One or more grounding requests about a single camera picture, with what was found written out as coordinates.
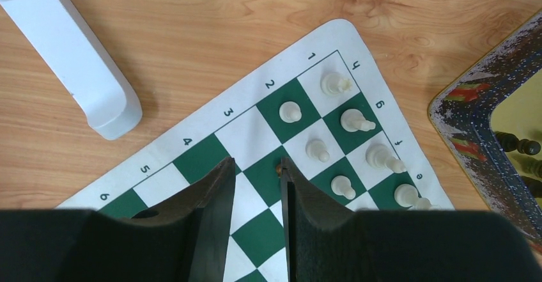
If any white bishop piece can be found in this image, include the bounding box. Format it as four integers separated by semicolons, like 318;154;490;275
366;144;407;173

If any white pawn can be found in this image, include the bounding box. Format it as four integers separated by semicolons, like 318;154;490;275
279;101;302;123
330;175;356;200
306;139;330;162

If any green white chess mat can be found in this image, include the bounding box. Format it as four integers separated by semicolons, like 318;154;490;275
61;19;453;281

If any white queen piece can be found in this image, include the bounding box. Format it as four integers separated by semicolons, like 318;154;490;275
394;184;440;210

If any white chess piece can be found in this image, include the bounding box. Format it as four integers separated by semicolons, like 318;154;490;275
320;72;353;96

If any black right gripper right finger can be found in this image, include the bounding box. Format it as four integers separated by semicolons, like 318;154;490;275
280;157;541;281

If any white clothes rack stand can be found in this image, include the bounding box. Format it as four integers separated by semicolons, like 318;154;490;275
1;0;143;140

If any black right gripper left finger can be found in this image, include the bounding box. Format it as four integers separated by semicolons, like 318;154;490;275
1;157;235;281

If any yellow tin box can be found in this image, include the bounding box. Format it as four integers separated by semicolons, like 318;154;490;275
428;13;541;251

